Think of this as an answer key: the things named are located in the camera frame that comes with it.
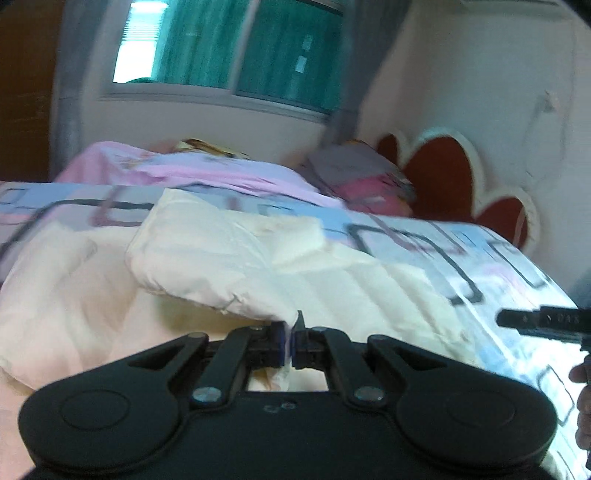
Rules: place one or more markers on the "teal glass window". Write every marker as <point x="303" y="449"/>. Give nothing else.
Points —
<point x="277" y="50"/>

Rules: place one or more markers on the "patterned bed sheet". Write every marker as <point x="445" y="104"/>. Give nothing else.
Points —
<point x="415" y="242"/>

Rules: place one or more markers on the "grey curtain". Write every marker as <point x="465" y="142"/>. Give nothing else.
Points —
<point x="364" y="64"/>
<point x="81" y="92"/>

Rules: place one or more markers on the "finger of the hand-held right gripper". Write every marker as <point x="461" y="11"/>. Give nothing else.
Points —
<point x="531" y="319"/>

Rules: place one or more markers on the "white wall charger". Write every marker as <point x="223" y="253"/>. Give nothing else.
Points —
<point x="549" y="100"/>

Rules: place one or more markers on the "pink blanket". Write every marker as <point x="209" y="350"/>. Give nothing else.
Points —
<point x="184" y="171"/>

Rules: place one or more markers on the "pink grey pillow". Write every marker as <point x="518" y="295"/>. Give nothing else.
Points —
<point x="360" y="180"/>

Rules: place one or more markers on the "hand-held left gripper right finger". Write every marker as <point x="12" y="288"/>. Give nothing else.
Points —
<point x="299" y="345"/>

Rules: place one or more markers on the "red flower-shaped headboard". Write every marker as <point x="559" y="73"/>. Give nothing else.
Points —
<point x="443" y="175"/>

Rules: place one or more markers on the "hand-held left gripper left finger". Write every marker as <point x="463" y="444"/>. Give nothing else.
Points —
<point x="279" y="345"/>

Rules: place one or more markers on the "person's right hand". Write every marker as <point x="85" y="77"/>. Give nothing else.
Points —
<point x="582" y="397"/>

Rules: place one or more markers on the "cream quilted comforter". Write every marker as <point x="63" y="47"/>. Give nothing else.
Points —
<point x="221" y="258"/>

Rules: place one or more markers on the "brown wooden door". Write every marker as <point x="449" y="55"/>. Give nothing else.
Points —
<point x="25" y="92"/>

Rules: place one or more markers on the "yellow printed cloth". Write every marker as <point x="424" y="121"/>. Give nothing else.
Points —
<point x="207" y="146"/>

